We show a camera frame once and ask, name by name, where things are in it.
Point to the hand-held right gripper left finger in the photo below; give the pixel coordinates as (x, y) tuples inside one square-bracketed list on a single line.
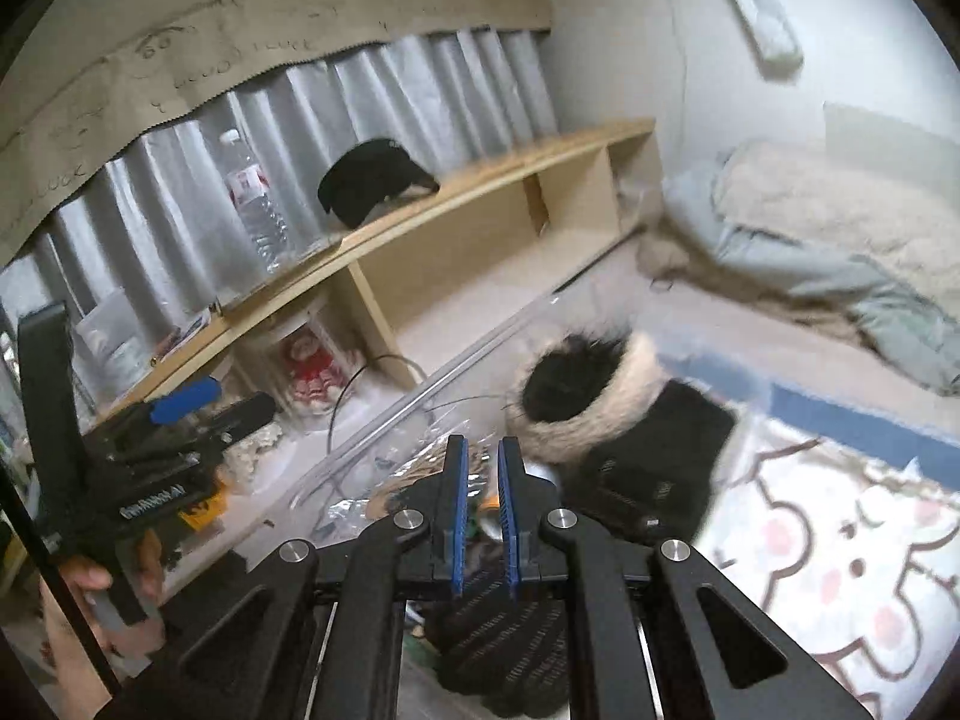
[(456, 525)]

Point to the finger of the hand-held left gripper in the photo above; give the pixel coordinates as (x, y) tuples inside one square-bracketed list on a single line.
[(184, 401), (240, 416)]

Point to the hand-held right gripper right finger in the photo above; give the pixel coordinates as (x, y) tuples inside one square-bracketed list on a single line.
[(511, 525)]

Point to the clear plastic storage box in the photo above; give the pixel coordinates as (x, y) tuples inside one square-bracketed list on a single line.
[(405, 409)]

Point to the person's left hand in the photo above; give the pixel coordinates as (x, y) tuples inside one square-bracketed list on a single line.
[(135, 637)]

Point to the cream plush toy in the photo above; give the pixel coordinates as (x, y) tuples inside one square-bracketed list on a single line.
[(251, 457)]

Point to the yellow and black tool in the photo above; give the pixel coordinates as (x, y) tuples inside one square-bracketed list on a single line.
[(204, 514)]

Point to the red plush doll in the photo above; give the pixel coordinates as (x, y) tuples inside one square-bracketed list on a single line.
[(307, 371)]

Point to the clear plastic container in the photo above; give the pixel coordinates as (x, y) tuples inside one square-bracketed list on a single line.
[(112, 337)]

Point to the silver foil bag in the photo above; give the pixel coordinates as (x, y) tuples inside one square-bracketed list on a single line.
[(352, 517)]

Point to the fuzzy beige hat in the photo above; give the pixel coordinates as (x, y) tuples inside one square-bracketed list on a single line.
[(630, 405)]

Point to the clear plastic water bottle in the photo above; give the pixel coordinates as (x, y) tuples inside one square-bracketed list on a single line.
[(255, 202)]

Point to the wooden shelf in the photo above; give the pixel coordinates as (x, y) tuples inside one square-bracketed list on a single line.
[(480, 255)]

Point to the black cap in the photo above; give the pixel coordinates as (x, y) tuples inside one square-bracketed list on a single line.
[(367, 176)]

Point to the beige mattress sheet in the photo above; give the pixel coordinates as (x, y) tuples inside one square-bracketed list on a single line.
[(712, 330)]

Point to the beige fluffy cushion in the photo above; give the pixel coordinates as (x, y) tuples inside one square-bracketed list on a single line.
[(661, 256)]

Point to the beige printed valance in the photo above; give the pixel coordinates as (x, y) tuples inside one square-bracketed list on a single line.
[(262, 30)]

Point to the grey-blue blanket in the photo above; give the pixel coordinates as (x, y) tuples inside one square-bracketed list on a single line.
[(787, 262)]

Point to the grey curtain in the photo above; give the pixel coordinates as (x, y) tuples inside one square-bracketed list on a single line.
[(450, 90)]

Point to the beige textured blanket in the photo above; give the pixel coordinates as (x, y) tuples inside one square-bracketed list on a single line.
[(840, 195)]

